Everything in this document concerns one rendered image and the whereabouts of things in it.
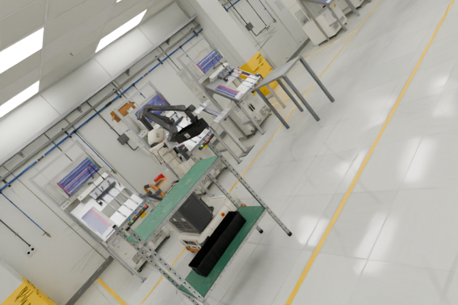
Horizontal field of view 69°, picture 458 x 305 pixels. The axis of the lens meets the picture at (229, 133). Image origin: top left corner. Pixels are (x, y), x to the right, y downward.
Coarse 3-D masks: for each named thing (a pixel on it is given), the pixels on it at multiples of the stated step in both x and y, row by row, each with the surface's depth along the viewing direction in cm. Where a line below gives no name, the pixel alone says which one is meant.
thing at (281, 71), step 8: (288, 64) 456; (304, 64) 451; (272, 72) 494; (280, 72) 450; (312, 72) 454; (264, 80) 483; (272, 80) 451; (280, 80) 511; (288, 80) 432; (256, 88) 485; (264, 96) 493; (288, 96) 518; (328, 96) 463; (296, 104) 519; (304, 104) 442; (312, 112) 443; (280, 120) 502; (288, 128) 504
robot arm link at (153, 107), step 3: (147, 105) 357; (150, 105) 358; (153, 105) 361; (156, 105) 362; (177, 105) 363; (180, 105) 363; (183, 105) 364; (153, 108) 360; (156, 108) 360; (159, 108) 361; (162, 108) 361; (165, 108) 361; (168, 108) 362; (171, 108) 362; (174, 108) 362; (177, 108) 362; (180, 108) 362; (177, 111) 367; (180, 111) 367; (183, 111) 367
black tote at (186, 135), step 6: (198, 120) 380; (186, 126) 407; (192, 126) 398; (198, 126) 368; (204, 126) 372; (180, 132) 417; (186, 132) 380; (192, 132) 372; (198, 132) 366; (180, 138) 401; (186, 138) 391
